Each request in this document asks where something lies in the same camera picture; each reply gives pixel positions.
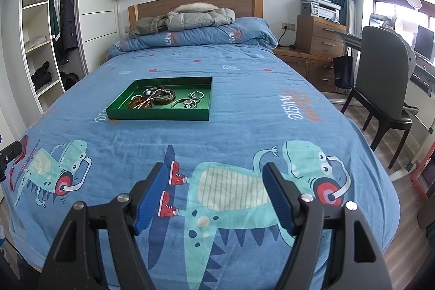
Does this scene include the white fur cushion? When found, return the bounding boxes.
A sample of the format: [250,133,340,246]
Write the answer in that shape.
[175,3,219,13]

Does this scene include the red frame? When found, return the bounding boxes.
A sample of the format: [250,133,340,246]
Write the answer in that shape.
[409,154,435,202]

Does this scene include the grey puffer jacket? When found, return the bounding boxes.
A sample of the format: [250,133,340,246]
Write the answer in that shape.
[165,7,236,32]

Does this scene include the amber bangle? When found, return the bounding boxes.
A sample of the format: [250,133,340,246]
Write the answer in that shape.
[128,98,152,110]

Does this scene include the green metal tray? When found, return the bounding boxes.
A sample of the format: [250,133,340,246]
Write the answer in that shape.
[106,76,213,121]

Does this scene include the thin silver bangle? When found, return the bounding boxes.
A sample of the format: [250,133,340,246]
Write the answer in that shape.
[172,98,198,109]

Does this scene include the wooden nightstand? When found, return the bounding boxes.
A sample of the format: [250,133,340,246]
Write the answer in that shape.
[272,47,337,93]

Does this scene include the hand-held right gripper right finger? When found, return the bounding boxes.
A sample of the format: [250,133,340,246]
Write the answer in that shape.
[262,161,388,290]

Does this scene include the folded black clothes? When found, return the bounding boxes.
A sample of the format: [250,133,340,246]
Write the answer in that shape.
[30,61,52,90]

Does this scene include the black tote bag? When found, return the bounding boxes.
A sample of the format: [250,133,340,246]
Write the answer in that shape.
[333,55,356,90]

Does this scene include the hanging dark clothes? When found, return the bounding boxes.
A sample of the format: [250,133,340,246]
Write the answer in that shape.
[49,0,79,63]

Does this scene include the blue dinosaur print bedsheet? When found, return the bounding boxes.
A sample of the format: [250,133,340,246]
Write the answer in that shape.
[0,54,400,290]

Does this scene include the grey chair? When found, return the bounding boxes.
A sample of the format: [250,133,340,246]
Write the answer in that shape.
[341,26,417,170]

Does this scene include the folded blue quilt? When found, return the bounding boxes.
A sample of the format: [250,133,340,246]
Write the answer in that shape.
[108,17,278,56]

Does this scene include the olive green jacket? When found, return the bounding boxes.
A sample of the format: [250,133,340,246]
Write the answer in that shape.
[128,15,169,38]

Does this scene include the desk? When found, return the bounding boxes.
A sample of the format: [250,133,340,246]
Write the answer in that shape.
[341,30,435,97]

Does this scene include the dark brown bangle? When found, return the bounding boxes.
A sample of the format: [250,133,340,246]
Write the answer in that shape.
[154,91,176,106]

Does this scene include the white printer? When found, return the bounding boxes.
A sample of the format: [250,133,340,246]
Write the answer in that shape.
[301,0,341,22]

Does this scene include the silver bead necklace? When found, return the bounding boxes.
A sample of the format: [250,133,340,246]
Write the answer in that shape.
[132,89,170,109]

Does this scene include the wooden drawer chest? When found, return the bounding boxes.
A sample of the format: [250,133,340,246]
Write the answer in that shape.
[296,15,348,60]

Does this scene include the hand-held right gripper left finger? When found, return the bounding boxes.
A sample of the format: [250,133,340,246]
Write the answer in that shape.
[41,161,169,290]

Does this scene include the black power cable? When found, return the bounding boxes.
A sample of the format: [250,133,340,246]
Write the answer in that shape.
[277,28,306,80]

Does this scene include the wooden headboard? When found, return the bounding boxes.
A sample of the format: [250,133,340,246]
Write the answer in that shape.
[128,0,264,34]

